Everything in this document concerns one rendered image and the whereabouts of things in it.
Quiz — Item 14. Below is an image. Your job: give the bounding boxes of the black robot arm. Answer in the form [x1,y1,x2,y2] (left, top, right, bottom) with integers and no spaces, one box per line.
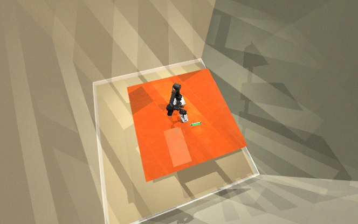
[166,83,182,116]

